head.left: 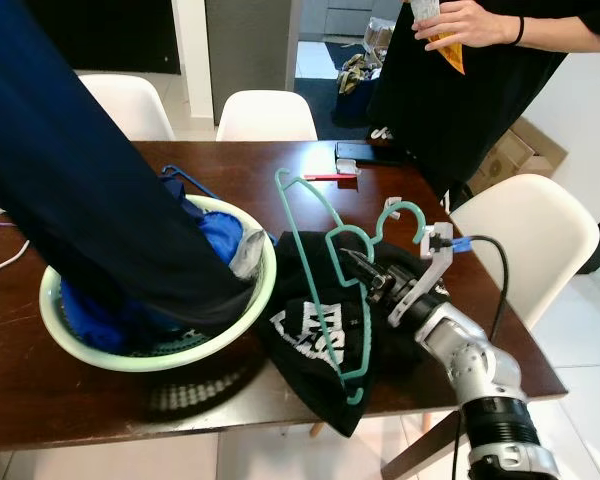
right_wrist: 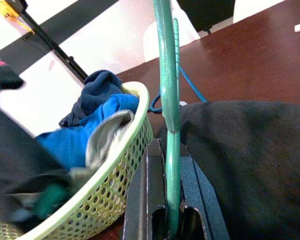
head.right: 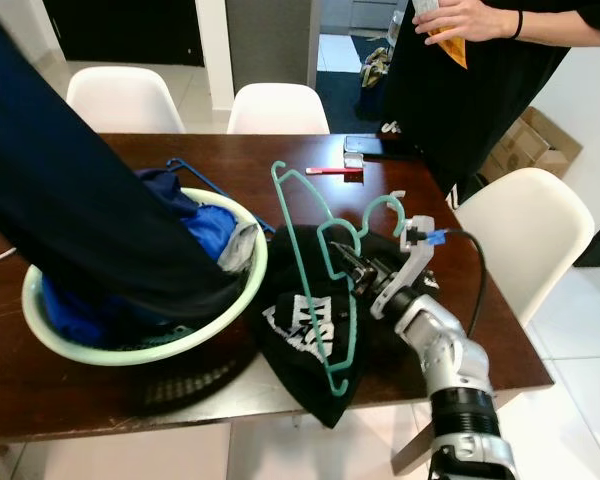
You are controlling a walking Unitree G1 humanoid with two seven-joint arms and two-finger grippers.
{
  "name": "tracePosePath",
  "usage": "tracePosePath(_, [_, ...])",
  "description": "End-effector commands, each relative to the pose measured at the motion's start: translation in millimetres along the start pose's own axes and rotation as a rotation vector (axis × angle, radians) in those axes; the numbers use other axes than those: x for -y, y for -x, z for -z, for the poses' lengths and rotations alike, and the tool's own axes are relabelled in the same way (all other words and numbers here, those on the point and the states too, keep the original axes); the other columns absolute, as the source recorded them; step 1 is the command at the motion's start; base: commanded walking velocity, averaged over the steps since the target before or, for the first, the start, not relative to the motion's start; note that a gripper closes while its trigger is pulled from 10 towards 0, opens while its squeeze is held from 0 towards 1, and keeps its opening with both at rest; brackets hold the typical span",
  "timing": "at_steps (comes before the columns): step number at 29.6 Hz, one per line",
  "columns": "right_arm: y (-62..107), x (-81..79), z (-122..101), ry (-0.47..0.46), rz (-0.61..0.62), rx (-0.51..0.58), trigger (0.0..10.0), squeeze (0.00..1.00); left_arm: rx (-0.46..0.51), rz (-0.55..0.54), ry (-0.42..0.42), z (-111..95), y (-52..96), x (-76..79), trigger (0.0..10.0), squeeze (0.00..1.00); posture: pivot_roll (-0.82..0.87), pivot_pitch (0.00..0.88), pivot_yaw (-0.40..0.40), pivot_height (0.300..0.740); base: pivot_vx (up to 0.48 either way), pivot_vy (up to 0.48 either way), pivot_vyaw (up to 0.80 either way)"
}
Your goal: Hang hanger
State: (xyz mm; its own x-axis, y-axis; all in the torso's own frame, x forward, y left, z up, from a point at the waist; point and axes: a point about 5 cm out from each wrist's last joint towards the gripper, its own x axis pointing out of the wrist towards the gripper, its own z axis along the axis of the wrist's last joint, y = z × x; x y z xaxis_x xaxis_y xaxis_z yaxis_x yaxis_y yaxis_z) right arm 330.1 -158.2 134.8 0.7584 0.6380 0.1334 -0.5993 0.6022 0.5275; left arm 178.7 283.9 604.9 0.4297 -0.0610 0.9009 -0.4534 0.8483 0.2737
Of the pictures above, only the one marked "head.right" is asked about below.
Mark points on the dark wooden table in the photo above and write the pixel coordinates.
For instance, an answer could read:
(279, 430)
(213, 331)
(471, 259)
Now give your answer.
(100, 400)

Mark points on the blue plastic hanger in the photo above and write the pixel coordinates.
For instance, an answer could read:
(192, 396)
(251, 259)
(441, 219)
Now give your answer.
(195, 175)

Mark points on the brown cardboard box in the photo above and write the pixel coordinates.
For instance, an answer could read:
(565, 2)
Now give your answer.
(535, 145)

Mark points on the red and white pen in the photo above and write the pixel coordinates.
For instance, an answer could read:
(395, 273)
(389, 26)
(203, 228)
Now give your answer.
(335, 171)

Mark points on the person in black clothes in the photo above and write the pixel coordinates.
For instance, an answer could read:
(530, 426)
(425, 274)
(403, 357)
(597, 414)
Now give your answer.
(470, 110)

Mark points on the teal plastic hanger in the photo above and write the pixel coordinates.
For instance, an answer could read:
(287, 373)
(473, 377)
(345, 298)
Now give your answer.
(386, 198)

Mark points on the white plastic chair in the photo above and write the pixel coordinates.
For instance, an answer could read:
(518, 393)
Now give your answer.
(280, 110)
(120, 100)
(525, 230)

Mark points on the black phone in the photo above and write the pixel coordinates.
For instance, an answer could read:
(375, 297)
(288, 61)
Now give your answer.
(380, 147)

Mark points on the small white case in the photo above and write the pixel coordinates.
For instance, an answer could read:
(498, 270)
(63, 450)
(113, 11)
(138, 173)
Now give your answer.
(354, 159)

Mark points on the light green laundry basin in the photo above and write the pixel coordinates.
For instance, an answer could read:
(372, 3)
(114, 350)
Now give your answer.
(130, 355)

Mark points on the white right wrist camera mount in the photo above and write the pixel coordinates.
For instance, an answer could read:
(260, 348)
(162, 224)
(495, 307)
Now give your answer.
(415, 260)

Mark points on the bright blue garment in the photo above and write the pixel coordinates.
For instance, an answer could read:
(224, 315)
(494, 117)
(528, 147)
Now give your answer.
(210, 230)

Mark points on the black T-shirt white print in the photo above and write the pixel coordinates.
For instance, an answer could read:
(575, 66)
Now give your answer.
(300, 390)

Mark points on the camouflage bag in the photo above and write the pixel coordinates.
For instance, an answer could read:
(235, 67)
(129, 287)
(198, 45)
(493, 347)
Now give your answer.
(375, 68)

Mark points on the orange booklet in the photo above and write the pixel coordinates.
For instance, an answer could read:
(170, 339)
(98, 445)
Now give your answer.
(452, 48)

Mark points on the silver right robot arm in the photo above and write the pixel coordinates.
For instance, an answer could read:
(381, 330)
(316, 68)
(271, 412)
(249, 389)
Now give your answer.
(450, 350)

